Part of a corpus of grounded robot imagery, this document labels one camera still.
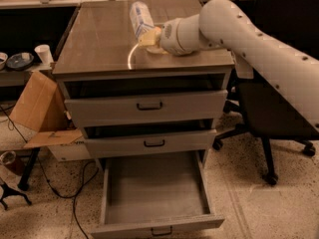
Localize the orange fruit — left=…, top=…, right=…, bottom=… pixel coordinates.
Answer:
left=147, top=46, right=167, bottom=55

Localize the black stand foot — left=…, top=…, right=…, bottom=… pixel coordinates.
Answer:
left=0, top=182, right=33, bottom=211

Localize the white bowl at left edge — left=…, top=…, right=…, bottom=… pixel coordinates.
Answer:
left=0, top=52, right=8, bottom=71

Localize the grey bottom drawer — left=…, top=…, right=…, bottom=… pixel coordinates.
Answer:
left=92, top=151, right=224, bottom=239

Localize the brown cardboard box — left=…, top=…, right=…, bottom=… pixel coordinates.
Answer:
left=10, top=72, right=91, bottom=161

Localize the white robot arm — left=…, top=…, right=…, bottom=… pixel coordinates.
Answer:
left=139, top=0, right=319, bottom=127

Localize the low grey side shelf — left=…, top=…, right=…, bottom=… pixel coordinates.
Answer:
left=0, top=64, right=53, bottom=87

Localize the dark blue plate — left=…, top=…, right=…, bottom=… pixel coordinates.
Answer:
left=6, top=52, right=34, bottom=71

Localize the black office chair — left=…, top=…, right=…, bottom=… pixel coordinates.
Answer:
left=212, top=0, right=319, bottom=185

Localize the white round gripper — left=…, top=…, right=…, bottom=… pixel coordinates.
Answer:
left=138, top=15, right=213, bottom=56

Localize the grey drawer cabinet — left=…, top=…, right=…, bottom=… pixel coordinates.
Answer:
left=52, top=0, right=235, bottom=166

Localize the grey top drawer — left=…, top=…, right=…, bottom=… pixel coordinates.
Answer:
left=65, top=74, right=226, bottom=127

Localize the white paper cup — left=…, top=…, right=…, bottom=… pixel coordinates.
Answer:
left=34, top=44, right=54, bottom=65

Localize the black table leg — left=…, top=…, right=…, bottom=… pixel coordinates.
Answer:
left=18, top=147, right=40, bottom=191

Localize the brown cup on floor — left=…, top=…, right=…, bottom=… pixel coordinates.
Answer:
left=0, top=151, right=25, bottom=175

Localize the clear plastic bottle white cap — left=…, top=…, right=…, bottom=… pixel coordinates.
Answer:
left=130, top=1, right=155, bottom=39

